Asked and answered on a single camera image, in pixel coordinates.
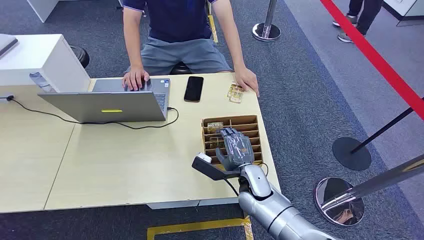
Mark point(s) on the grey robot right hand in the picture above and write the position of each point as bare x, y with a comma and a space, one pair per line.
236, 149

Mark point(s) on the person's right hand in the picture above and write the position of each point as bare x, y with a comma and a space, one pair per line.
135, 78

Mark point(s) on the person's left hand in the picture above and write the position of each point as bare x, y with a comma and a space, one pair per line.
246, 79

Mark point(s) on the wooden card organizer box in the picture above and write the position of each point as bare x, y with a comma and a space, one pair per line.
245, 121

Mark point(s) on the person's left forearm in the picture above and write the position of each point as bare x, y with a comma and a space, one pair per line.
232, 43

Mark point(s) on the person's right forearm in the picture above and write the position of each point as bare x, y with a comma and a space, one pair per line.
135, 49

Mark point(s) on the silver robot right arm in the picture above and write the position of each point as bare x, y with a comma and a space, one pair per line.
265, 202

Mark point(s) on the standing person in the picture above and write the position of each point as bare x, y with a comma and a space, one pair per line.
367, 16

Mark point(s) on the yellow laptop sticker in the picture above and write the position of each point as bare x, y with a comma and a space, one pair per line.
111, 111

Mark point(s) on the silver laptop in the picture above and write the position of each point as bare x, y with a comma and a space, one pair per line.
99, 106

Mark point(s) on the black round stool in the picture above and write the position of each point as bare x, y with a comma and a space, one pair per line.
180, 69
81, 56

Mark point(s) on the small chrome stanchion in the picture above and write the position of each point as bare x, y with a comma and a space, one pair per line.
271, 33

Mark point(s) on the black smartphone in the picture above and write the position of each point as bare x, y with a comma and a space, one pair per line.
193, 88

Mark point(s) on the white cabinet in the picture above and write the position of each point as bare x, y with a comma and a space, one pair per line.
49, 56

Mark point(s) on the clear label on cabinet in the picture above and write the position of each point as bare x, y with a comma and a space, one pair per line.
40, 81

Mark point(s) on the large chrome stanchion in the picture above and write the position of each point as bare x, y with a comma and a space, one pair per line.
331, 188

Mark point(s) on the black stanchion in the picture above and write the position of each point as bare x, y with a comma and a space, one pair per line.
351, 155

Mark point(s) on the white furniture block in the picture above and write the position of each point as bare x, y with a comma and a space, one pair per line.
43, 8

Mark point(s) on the red barrier belt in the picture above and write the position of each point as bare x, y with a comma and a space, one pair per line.
374, 56

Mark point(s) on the white power socket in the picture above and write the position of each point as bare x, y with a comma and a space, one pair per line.
2, 98

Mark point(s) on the grey device on cabinet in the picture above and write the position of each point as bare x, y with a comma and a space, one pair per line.
5, 43

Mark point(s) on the white counter with glass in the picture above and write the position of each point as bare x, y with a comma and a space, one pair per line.
407, 6

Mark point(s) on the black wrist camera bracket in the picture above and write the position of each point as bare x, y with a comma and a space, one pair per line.
208, 169

